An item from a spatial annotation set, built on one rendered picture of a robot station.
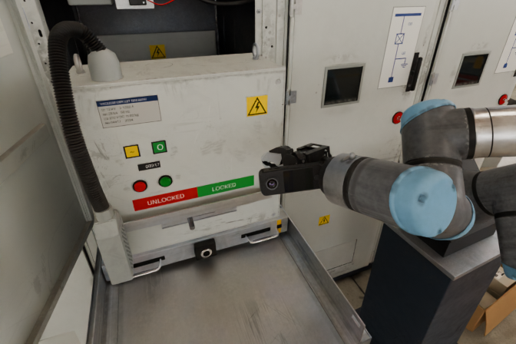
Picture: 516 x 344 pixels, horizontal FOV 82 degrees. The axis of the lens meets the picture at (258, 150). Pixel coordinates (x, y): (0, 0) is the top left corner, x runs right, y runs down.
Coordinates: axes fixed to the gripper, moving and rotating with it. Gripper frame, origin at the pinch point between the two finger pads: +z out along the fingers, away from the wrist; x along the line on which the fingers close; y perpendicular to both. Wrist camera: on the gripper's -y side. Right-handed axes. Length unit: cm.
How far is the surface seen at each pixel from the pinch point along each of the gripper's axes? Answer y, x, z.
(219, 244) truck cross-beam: -5.8, -28.6, 21.0
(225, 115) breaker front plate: -1.9, 10.4, 10.5
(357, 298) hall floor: 77, -114, 40
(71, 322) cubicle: -53, -67, 76
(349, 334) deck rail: 6.9, -42.3, -15.5
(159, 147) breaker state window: -17.6, 5.7, 16.0
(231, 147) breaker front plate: -0.7, 1.8, 12.5
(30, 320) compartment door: -53, -29, 29
